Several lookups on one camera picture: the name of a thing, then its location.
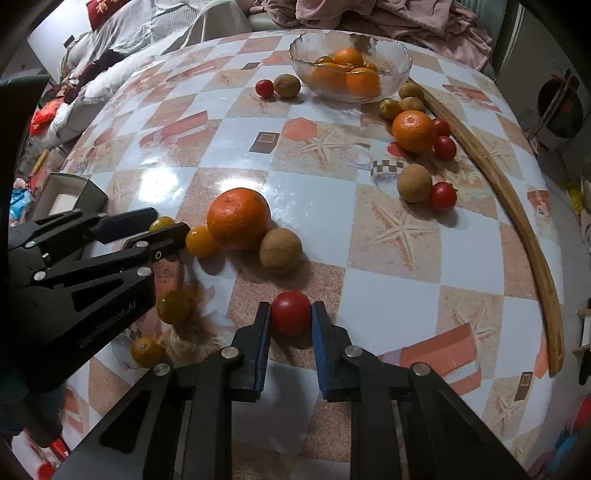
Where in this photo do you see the clear glass bowl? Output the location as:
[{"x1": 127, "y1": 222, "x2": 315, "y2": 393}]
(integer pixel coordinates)
[{"x1": 289, "y1": 30, "x2": 413, "y2": 103}]

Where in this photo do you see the large orange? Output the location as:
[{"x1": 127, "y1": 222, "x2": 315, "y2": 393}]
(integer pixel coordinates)
[
  {"x1": 206, "y1": 187, "x2": 271, "y2": 251},
  {"x1": 392, "y1": 110, "x2": 437, "y2": 154}
]

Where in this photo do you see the curved wooden stick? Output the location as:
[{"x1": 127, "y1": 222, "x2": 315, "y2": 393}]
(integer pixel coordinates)
[{"x1": 406, "y1": 78, "x2": 566, "y2": 378}]

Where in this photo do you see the red pillow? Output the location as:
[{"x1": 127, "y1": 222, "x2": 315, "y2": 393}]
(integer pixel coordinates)
[{"x1": 85, "y1": 0, "x2": 133, "y2": 31}]

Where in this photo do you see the open white box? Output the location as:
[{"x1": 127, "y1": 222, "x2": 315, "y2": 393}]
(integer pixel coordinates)
[{"x1": 32, "y1": 173, "x2": 110, "y2": 219}]

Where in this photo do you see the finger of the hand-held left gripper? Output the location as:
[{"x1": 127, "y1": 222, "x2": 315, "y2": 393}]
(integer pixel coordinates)
[
  {"x1": 30, "y1": 222, "x2": 191, "y2": 296},
  {"x1": 8, "y1": 208, "x2": 158, "y2": 259}
]

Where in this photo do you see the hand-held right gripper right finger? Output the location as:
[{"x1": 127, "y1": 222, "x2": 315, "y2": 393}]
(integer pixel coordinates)
[{"x1": 311, "y1": 301, "x2": 529, "y2": 480}]

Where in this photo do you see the grey striped quilt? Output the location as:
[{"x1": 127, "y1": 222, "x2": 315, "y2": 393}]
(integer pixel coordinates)
[{"x1": 60, "y1": 0, "x2": 252, "y2": 118}]

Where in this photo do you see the round black appliance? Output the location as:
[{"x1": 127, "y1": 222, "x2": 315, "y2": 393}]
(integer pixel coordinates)
[{"x1": 537, "y1": 69, "x2": 585, "y2": 139}]

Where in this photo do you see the pink cloth pile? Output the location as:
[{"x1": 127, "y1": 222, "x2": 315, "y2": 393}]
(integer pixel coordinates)
[{"x1": 249, "y1": 0, "x2": 493, "y2": 73}]

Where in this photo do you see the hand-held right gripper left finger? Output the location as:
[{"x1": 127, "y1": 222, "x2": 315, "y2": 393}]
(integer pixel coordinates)
[{"x1": 53, "y1": 302, "x2": 273, "y2": 480}]

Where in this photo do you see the checked starfish tablecloth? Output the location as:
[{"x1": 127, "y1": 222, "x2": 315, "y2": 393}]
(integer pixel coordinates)
[{"x1": 9, "y1": 28, "x2": 566, "y2": 480}]

